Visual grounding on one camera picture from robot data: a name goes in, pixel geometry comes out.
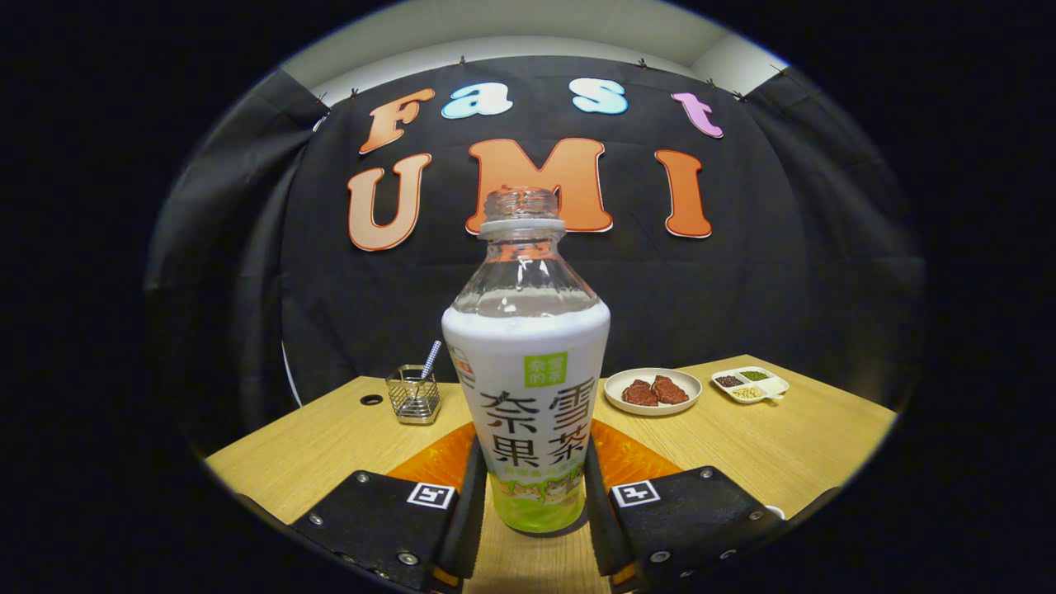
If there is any round white plate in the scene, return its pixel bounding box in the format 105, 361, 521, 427
604, 367, 703, 417

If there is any divided white dish with beans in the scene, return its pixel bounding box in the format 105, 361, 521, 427
711, 366, 790, 405

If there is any wire mesh metal holder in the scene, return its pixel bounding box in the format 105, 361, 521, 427
386, 365, 442, 426

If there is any wooden table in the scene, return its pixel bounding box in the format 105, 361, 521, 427
205, 355, 898, 594

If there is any clear juice bottle white label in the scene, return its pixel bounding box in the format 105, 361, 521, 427
441, 187, 611, 535

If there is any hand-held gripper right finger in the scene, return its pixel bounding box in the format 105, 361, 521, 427
584, 419, 785, 594

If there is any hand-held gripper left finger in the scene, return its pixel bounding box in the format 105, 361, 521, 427
289, 422, 488, 594

